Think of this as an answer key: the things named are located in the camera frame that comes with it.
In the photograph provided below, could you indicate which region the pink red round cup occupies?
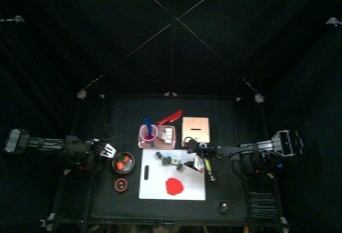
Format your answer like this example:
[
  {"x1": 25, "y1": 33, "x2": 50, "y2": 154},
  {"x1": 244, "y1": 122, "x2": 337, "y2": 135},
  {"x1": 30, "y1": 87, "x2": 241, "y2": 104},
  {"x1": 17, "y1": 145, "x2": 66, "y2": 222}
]
[{"x1": 139, "y1": 124, "x2": 161, "y2": 143}]

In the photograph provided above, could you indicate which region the red playdough lump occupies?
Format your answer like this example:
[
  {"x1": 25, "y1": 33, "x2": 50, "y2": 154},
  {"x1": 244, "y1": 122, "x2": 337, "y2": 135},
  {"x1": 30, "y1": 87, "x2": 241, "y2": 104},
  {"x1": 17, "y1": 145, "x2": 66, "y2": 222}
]
[{"x1": 165, "y1": 177, "x2": 186, "y2": 197}]

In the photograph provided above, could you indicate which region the small black round cup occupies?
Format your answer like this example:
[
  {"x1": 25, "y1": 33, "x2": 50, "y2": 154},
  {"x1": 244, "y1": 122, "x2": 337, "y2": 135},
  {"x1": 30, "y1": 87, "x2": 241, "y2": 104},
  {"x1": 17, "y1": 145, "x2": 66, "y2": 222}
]
[{"x1": 217, "y1": 200, "x2": 232, "y2": 214}]

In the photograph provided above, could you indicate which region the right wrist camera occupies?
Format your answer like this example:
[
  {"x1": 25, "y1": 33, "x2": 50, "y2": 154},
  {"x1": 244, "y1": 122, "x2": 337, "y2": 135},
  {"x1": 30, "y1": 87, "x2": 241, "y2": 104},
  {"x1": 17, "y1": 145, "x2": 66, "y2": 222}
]
[{"x1": 186, "y1": 138, "x2": 202, "y2": 153}]

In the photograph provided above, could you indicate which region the white cube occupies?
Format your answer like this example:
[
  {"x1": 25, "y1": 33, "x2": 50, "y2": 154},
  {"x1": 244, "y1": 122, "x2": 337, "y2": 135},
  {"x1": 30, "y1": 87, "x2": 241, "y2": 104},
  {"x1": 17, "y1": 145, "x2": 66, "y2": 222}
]
[{"x1": 159, "y1": 128, "x2": 175, "y2": 143}]

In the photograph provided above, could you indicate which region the white cutting board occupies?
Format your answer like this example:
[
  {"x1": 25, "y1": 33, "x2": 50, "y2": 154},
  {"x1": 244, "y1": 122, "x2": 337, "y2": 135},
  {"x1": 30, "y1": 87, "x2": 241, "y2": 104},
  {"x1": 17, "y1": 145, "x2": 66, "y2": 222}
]
[{"x1": 138, "y1": 148, "x2": 208, "y2": 201}]

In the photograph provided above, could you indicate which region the blue utensil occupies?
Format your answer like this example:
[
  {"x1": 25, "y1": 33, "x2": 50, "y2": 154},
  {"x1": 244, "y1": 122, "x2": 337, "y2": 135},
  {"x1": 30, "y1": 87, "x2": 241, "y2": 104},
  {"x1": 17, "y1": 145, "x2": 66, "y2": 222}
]
[{"x1": 143, "y1": 117, "x2": 155, "y2": 139}]

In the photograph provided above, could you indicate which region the wooden box red drawer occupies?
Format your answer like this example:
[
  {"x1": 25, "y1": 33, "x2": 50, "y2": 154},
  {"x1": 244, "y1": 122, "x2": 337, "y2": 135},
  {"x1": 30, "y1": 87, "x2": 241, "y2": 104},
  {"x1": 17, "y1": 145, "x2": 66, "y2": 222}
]
[{"x1": 181, "y1": 116, "x2": 212, "y2": 144}]

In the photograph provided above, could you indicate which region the yellow green toy tool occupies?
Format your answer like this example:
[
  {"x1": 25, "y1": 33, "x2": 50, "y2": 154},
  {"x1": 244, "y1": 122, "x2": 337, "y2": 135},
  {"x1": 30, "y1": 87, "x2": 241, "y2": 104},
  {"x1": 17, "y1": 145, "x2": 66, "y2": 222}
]
[{"x1": 204, "y1": 158, "x2": 218, "y2": 183}]

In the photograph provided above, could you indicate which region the clear container with red utensil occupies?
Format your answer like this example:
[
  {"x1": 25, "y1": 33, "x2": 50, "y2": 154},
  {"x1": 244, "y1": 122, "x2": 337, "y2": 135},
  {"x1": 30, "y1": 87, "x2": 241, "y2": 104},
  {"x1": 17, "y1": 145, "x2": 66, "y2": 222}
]
[{"x1": 138, "y1": 124, "x2": 178, "y2": 150}]

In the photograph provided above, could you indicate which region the vertical frame pole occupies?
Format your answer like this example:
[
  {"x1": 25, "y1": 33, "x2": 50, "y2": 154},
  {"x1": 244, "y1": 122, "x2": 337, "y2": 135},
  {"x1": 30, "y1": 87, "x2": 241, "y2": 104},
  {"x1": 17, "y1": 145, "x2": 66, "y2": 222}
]
[{"x1": 167, "y1": 16, "x2": 178, "y2": 95}]

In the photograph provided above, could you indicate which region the steel bowl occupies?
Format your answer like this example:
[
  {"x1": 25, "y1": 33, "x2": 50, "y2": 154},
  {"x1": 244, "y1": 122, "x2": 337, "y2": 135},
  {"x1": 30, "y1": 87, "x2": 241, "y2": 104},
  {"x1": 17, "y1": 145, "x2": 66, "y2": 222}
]
[{"x1": 111, "y1": 151, "x2": 137, "y2": 175}]

